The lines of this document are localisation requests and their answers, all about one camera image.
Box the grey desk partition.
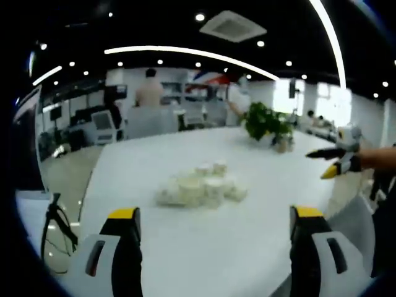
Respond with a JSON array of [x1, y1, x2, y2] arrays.
[[126, 106, 181, 140]]

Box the wall screen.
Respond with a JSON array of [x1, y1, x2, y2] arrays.
[[105, 84, 128, 97]]

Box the red blue wall graphic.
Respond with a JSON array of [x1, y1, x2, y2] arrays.
[[185, 72, 231, 91]]

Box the pile of paper cups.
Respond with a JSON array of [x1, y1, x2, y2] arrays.
[[154, 159, 249, 212]]

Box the white wall shelves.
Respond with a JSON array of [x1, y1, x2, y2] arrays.
[[160, 81, 190, 110]]

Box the long curved light strip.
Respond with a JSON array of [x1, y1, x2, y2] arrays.
[[104, 45, 280, 82]]

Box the straight ceiling light strip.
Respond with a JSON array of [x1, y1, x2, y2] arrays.
[[308, 0, 347, 91]]

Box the small glass jar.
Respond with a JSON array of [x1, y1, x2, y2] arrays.
[[273, 136, 295, 154]]

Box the white desktop machine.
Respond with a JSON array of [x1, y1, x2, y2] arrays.
[[91, 110, 125, 145]]

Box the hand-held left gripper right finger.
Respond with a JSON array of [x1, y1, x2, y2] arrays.
[[289, 204, 372, 297]]

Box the potted green plant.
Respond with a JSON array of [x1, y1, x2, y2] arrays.
[[239, 101, 295, 144]]

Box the ceiling air conditioner vent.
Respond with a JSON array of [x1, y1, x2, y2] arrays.
[[199, 9, 268, 43]]

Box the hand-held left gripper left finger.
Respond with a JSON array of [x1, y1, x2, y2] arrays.
[[67, 206, 144, 297]]

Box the white table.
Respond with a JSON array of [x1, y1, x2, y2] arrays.
[[77, 125, 341, 297]]

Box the black tripod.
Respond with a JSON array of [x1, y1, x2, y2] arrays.
[[40, 192, 80, 273]]

